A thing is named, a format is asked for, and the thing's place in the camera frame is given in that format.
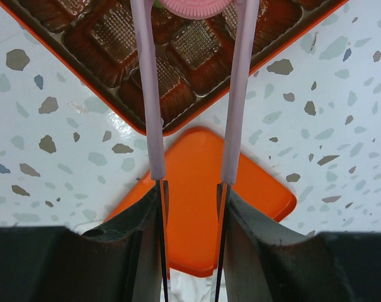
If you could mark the pink cookie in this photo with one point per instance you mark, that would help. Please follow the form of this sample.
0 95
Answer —
195 9

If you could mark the orange box lid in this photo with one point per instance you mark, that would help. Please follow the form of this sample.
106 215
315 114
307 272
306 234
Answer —
193 165

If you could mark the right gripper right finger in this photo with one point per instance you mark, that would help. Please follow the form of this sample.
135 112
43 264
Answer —
262 260

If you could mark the orange compartment cookie box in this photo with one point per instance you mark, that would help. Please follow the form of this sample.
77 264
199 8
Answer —
96 41

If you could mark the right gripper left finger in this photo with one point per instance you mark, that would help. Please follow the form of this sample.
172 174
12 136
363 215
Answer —
122 259

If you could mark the green cookie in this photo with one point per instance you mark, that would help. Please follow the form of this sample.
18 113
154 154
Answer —
158 4

